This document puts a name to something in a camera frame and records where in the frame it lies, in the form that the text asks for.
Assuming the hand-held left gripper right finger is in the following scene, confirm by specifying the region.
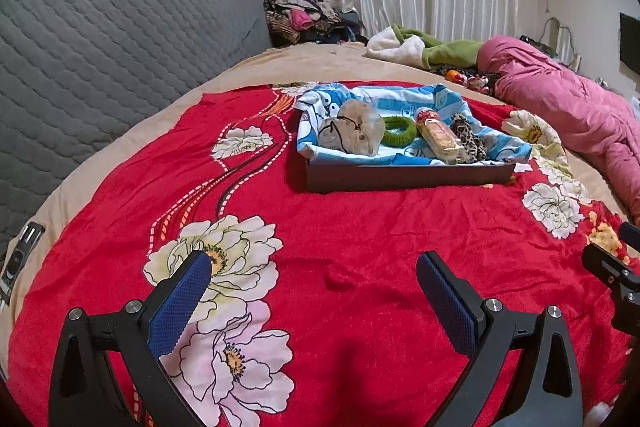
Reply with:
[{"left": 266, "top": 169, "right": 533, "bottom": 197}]
[{"left": 416, "top": 251, "right": 585, "bottom": 427}]

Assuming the grey quilted headboard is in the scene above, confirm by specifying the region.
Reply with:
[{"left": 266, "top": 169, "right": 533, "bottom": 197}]
[{"left": 0, "top": 0, "right": 273, "bottom": 258}]

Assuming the blue striped cartoon cloth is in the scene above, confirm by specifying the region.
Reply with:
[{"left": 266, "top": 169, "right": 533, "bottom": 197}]
[{"left": 295, "top": 83, "right": 533, "bottom": 168}]

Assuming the white framed mirror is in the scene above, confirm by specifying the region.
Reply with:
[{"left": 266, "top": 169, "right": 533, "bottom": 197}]
[{"left": 542, "top": 17, "right": 581, "bottom": 68}]

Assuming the black and silver device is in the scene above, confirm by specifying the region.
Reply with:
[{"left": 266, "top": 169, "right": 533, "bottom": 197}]
[{"left": 0, "top": 222, "right": 47, "bottom": 305}]

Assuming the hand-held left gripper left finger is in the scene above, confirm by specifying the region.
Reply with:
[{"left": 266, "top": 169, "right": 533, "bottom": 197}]
[{"left": 47, "top": 250, "right": 214, "bottom": 427}]

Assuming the dark brown tray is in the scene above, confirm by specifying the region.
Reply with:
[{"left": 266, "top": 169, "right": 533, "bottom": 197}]
[{"left": 297, "top": 117, "right": 517, "bottom": 194}]

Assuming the long biscuit pack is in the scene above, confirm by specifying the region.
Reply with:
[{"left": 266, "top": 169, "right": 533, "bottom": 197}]
[{"left": 416, "top": 117, "right": 465, "bottom": 165}]

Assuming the leopard print scrunchie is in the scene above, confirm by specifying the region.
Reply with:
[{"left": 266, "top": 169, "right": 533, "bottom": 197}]
[{"left": 449, "top": 114, "right": 488, "bottom": 164}]

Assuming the dark floral cloth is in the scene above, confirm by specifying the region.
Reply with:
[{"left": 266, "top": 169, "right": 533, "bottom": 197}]
[{"left": 430, "top": 63, "right": 501, "bottom": 96}]

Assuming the red floral blanket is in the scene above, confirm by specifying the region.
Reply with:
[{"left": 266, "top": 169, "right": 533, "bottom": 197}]
[{"left": 7, "top": 81, "right": 640, "bottom": 427}]

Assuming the green fuzzy ring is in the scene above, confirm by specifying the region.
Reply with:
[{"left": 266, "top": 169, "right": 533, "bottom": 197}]
[{"left": 382, "top": 116, "right": 417, "bottom": 148}]

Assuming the black television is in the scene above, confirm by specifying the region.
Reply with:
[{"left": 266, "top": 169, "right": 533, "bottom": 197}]
[{"left": 619, "top": 13, "right": 640, "bottom": 75}]

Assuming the pink quilt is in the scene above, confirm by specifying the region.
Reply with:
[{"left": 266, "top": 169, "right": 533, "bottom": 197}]
[{"left": 477, "top": 35, "right": 640, "bottom": 228}]

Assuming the pile of clothes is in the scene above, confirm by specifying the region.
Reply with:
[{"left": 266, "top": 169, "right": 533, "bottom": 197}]
[{"left": 263, "top": 0, "right": 368, "bottom": 48}]

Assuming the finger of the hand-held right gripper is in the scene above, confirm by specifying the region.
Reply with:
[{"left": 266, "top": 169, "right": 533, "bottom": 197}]
[
  {"left": 581, "top": 243, "right": 640, "bottom": 288},
  {"left": 620, "top": 221, "right": 640, "bottom": 253}
]

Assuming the green and white fleece blanket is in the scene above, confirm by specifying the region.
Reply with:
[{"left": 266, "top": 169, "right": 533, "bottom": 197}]
[{"left": 366, "top": 24, "right": 486, "bottom": 68}]

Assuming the red and white toy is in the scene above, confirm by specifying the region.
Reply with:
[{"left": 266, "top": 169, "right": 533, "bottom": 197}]
[{"left": 462, "top": 74, "right": 493, "bottom": 94}]

